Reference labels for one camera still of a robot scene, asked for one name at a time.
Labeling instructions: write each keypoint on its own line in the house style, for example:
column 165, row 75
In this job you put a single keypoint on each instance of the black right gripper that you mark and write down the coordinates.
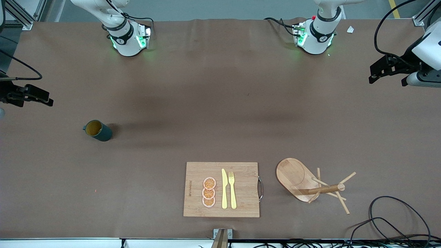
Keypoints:
column 7, row 93

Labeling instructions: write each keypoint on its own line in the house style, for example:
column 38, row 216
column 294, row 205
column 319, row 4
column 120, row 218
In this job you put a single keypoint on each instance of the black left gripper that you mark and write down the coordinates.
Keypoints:
column 406, row 61

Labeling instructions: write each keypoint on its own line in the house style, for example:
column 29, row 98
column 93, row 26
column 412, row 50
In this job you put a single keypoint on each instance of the teal cup yellow inside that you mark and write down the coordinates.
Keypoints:
column 101, row 132

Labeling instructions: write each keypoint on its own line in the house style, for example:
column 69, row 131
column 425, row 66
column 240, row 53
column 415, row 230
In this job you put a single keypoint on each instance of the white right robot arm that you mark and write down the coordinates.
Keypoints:
column 125, row 41

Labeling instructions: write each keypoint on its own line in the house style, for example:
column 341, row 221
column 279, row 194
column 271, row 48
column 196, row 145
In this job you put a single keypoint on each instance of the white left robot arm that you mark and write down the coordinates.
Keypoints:
column 318, row 34

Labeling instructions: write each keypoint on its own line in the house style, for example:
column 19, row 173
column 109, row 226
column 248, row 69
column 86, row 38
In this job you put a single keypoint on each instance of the wooden cup rack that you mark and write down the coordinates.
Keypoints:
column 291, row 174

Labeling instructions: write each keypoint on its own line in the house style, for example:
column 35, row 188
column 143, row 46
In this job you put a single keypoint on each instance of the white paper scrap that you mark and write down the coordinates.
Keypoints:
column 350, row 29

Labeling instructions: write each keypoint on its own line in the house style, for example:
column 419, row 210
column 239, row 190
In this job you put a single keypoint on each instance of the brown table cover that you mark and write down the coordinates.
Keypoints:
column 172, row 137

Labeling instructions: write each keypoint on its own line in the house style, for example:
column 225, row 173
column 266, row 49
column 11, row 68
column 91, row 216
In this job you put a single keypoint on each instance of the orange slice toy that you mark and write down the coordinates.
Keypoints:
column 208, row 194
column 209, row 183

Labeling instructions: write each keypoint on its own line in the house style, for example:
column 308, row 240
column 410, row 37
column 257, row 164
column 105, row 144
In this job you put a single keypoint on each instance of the bamboo cutting board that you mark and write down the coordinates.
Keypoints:
column 241, row 189

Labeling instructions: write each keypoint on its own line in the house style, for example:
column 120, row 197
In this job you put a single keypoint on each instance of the yellow plastic fork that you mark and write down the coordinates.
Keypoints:
column 233, row 196

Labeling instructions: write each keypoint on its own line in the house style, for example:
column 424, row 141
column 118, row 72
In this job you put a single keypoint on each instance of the yellow plastic knife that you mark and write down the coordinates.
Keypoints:
column 224, row 193

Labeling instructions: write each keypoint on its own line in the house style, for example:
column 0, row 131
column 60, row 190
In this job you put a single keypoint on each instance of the aluminium frame profile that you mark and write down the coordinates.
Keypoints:
column 24, row 20
column 418, row 20

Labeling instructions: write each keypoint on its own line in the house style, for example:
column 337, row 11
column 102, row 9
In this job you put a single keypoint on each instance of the white table edge rail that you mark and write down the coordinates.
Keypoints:
column 69, row 243

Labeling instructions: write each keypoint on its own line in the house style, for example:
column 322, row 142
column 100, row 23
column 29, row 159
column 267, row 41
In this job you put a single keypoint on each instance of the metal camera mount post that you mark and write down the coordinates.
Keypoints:
column 220, row 239

